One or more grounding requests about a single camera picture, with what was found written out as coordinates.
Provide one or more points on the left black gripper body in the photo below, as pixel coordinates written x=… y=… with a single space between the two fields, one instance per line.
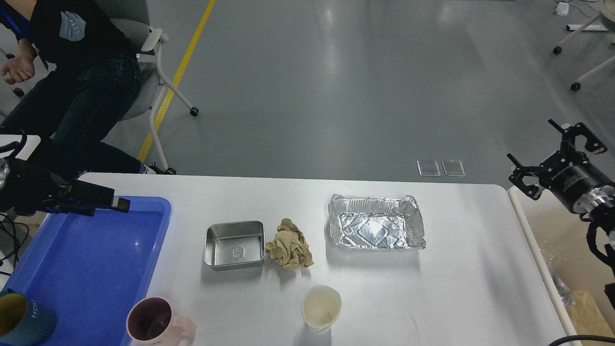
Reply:
x=26 y=188

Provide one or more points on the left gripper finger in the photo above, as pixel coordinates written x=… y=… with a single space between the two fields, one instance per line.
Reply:
x=86 y=198

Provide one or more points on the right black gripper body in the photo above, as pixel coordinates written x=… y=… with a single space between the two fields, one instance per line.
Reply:
x=577 y=184

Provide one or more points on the pink mug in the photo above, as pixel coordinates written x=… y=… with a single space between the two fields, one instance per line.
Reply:
x=153 y=321

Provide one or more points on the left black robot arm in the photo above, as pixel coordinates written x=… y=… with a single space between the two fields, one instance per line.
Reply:
x=5 y=158

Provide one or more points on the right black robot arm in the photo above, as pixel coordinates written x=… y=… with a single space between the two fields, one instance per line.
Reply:
x=601 y=222

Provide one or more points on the white side table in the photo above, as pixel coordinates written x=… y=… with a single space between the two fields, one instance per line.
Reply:
x=13 y=143

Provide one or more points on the blue plastic tray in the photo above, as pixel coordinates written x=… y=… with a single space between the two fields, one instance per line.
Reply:
x=90 y=271

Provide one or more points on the right floor plate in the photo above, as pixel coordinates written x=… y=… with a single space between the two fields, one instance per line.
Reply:
x=453 y=168

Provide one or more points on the floor plate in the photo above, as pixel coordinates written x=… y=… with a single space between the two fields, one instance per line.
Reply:
x=428 y=168
x=453 y=168

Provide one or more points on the left floor plate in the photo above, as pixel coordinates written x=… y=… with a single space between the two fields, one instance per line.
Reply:
x=428 y=168

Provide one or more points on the white plastic bin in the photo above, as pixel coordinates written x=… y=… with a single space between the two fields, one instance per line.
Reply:
x=574 y=277

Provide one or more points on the person in black clothes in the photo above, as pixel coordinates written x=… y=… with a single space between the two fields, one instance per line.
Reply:
x=95 y=81

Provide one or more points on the blue mug yellow inside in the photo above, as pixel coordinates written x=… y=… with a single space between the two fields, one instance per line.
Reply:
x=24 y=322

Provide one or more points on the steel rectangular container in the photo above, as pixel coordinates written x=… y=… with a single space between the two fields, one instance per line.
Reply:
x=234 y=245

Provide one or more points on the aluminium foil tray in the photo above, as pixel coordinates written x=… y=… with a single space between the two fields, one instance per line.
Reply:
x=376 y=223

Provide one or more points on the grey office chair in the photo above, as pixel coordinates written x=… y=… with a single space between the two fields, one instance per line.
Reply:
x=131 y=17

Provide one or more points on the crumpled brown paper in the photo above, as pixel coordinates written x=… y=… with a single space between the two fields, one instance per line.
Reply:
x=289 y=248

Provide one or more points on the white paper cup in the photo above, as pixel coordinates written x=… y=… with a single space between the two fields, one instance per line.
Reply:
x=320 y=308

